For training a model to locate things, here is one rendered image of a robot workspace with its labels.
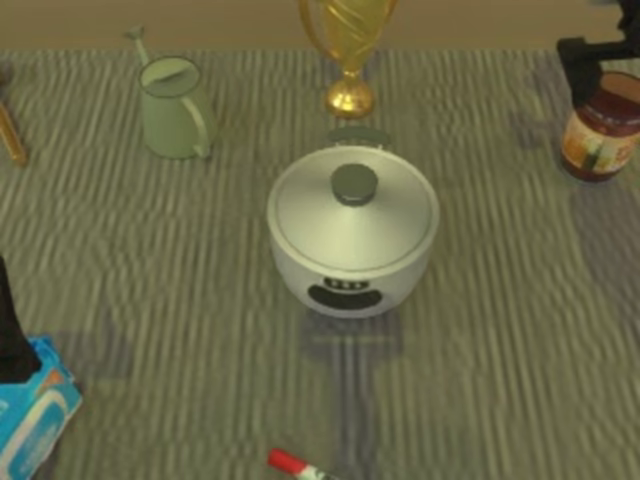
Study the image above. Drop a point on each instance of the red marker pen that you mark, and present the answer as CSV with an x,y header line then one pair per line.
x,y
295,463

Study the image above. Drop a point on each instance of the blue tissue pack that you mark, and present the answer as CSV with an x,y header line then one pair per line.
x,y
30,415

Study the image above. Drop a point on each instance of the pale green watering can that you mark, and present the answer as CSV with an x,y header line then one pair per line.
x,y
167,120

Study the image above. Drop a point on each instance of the silver pot lid black knob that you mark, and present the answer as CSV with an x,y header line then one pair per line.
x,y
350,220

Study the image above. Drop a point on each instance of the brown wooden stick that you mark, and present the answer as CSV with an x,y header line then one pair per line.
x,y
11,135

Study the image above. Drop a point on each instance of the gold trophy cup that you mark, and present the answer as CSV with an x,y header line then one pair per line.
x,y
351,55

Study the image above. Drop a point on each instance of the sauce jar with red lid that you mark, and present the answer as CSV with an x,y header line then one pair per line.
x,y
600,135

